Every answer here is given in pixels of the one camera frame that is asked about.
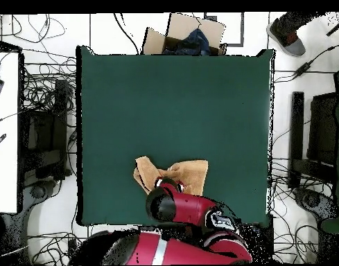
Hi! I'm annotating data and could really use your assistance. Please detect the tan terry towel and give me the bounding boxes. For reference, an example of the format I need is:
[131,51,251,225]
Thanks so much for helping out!
[132,155,209,197]

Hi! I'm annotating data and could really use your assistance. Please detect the dark green table cloth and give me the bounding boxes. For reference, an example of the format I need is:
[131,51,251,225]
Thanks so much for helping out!
[76,45,275,227]

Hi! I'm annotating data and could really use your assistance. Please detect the small black box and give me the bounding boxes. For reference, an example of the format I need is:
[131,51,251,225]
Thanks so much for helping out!
[258,221,275,256]

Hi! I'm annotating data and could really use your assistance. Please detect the black metal stand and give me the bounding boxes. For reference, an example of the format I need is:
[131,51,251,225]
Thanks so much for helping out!
[20,78,71,182]
[288,91,339,190]

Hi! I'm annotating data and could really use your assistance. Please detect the black floor equipment lump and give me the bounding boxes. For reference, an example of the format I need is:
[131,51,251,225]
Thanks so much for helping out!
[293,187,339,223]
[26,179,57,201]

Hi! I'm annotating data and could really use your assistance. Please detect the dark blue garment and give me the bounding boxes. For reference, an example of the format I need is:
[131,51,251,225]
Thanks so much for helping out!
[162,28,211,56]

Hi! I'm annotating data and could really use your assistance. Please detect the open cardboard box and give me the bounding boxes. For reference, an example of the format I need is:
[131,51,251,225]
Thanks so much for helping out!
[142,12,227,56]

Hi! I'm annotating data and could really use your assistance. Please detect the black power adapter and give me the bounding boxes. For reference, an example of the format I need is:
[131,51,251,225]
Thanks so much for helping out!
[293,61,314,80]

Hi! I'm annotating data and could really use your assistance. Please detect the white desk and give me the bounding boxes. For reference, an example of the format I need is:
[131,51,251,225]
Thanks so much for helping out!
[0,51,21,214]

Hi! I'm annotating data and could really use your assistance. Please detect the person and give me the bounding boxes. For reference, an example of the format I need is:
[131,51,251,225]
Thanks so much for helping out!
[266,11,325,57]

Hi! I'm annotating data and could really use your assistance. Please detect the black rod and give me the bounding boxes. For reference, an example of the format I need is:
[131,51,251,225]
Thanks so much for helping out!
[325,16,339,37]

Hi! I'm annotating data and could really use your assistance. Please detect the tangled black cables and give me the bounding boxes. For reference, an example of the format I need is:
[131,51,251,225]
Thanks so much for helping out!
[268,157,325,265]
[19,49,78,117]

